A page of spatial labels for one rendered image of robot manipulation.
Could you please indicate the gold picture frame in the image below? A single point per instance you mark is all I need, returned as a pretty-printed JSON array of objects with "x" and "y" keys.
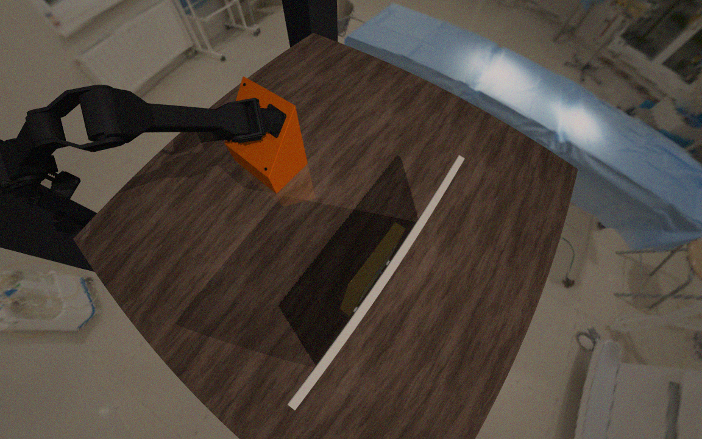
[{"x": 367, "y": 274}]

